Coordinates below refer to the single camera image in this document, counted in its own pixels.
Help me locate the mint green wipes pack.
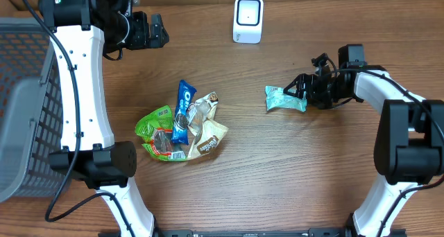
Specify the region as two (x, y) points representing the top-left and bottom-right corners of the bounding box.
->
(265, 86), (307, 112)

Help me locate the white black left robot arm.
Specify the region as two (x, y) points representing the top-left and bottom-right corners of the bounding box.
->
(39, 0), (169, 236)

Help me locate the green snack bag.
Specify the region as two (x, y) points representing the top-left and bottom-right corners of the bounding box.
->
(135, 105), (186, 161)

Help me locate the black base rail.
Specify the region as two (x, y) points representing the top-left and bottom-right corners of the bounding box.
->
(153, 227), (357, 237)

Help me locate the blue Oreo cookie pack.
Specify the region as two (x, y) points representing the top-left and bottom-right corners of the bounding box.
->
(171, 80), (196, 145)

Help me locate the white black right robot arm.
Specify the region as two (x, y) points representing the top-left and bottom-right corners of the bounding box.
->
(283, 44), (443, 236)

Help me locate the beige brown snack bag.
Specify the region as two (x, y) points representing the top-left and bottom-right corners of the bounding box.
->
(186, 91), (229, 160)

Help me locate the grey plastic basket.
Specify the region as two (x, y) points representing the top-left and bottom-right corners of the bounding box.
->
(1, 17), (65, 202)

